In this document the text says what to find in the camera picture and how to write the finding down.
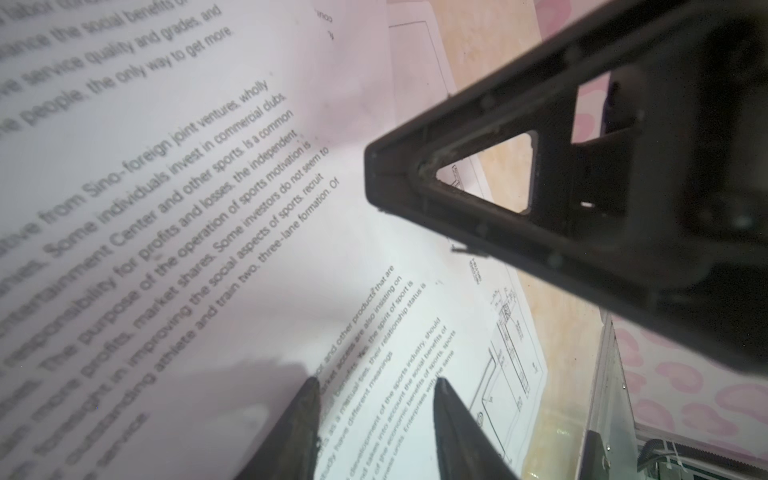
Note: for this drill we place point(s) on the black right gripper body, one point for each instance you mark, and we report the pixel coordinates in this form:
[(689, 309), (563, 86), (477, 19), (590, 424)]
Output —
[(688, 105)]

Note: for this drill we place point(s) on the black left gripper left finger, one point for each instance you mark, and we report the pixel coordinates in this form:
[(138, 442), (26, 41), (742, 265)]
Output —
[(291, 449)]

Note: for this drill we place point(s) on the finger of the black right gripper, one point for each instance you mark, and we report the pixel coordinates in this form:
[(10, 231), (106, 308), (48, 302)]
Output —
[(514, 167)]

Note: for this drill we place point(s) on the white sheet under pile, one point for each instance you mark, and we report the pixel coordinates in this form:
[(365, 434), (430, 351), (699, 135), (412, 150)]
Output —
[(392, 312)]

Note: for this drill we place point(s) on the white text sheet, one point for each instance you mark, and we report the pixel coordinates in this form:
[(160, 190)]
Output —
[(173, 180)]

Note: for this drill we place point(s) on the white technical drawing sheet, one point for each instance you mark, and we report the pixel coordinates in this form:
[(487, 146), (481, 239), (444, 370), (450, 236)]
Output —
[(506, 393)]

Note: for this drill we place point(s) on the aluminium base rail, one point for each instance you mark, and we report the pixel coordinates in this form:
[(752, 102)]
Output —
[(661, 411)]

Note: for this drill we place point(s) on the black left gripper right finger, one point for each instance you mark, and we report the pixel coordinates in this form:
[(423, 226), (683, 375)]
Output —
[(463, 450)]

